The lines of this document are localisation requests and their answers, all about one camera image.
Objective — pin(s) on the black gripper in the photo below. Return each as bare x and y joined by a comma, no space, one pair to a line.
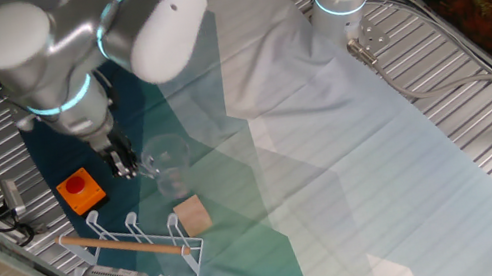
112,143

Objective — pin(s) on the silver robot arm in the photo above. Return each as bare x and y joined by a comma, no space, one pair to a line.
16,41

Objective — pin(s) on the wooden rod of rack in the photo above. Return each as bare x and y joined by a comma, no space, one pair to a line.
123,245

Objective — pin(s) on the orange box with red button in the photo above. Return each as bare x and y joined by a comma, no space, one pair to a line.
80,191

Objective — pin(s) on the small wooden block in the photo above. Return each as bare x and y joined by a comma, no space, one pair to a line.
194,215

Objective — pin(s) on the blue green white tablecloth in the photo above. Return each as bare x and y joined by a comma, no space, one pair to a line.
357,164

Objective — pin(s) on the small camera on stand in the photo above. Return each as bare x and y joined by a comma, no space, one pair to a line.
13,197

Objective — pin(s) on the metal base plate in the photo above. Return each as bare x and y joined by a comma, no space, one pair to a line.
372,34

